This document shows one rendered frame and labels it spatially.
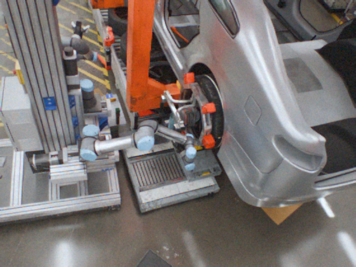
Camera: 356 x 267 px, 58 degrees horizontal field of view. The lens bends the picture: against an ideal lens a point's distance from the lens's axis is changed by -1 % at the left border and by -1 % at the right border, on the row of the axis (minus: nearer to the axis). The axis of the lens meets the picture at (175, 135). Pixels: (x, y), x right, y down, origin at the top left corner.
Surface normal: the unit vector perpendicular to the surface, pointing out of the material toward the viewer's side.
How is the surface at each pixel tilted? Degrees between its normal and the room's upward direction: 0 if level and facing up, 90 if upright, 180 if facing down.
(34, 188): 0
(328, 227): 0
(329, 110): 19
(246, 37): 47
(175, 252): 0
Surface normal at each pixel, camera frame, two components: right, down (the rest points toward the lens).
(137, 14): 0.34, 0.76
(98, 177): 0.13, -0.63
